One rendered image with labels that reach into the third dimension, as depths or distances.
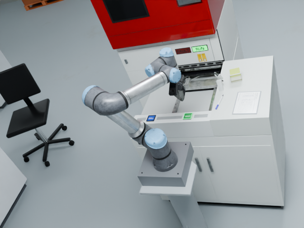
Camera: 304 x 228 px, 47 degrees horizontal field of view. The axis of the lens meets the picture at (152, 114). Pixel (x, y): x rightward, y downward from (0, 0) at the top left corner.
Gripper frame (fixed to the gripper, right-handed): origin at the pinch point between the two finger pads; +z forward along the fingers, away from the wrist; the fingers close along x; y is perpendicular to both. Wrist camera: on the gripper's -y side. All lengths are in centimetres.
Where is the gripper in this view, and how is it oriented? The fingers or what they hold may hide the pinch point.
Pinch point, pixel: (181, 100)
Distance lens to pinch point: 217.4
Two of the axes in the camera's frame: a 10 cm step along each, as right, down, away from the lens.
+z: 3.2, 7.3, 6.0
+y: 2.8, -6.8, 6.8
